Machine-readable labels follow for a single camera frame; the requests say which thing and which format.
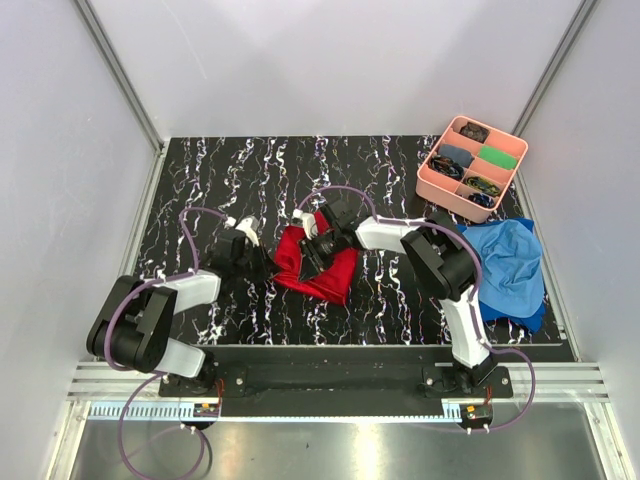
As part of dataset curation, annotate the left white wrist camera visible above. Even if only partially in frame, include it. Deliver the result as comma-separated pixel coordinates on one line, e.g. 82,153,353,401
224,215,260,246

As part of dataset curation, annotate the grey-blue cloth in tray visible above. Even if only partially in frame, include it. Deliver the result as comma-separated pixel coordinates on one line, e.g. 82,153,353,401
438,144,474,168

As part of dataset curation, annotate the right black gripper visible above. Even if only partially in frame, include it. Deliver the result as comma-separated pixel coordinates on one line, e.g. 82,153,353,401
298,228,345,284

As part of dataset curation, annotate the multicolour bands front compartment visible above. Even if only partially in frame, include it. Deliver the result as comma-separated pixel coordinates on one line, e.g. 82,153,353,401
463,176,502,198

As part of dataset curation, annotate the multicolour bands compartment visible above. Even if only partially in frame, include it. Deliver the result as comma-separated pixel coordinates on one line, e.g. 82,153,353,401
428,154,464,181
463,176,502,198

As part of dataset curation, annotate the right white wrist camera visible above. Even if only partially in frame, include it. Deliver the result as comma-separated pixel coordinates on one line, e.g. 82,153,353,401
292,209,319,240

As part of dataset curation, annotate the dark patterned item in tray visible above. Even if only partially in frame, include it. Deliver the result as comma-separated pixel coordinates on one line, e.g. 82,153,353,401
459,121,490,143

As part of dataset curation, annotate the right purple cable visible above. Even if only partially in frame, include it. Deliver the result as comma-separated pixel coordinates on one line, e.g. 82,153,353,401
294,185,535,434

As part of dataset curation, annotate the red cloth napkin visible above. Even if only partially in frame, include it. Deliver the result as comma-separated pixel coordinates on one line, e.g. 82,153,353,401
275,202,358,306

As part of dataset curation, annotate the green cloth in tray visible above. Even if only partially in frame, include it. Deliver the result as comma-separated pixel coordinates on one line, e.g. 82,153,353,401
478,145,518,170

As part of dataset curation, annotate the multicolour bands left compartment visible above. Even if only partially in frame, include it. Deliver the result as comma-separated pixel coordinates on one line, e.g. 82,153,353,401
428,154,464,181

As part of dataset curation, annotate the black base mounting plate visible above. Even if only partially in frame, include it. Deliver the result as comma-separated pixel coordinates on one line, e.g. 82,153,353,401
159,345,513,399

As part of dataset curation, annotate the dark blue cloth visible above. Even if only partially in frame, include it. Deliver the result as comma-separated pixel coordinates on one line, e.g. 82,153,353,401
452,217,546,335

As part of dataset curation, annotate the pink divided organizer tray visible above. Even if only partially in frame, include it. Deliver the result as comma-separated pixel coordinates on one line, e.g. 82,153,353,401
416,115,529,223

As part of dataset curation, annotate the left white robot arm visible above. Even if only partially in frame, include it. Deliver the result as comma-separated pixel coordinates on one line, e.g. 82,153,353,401
86,217,277,396

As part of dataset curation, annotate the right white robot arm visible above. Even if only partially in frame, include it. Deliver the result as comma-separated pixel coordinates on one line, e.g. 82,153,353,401
293,201,496,397

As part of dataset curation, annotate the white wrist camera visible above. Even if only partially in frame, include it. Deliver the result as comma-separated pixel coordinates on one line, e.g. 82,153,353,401
224,215,260,246
292,209,319,240

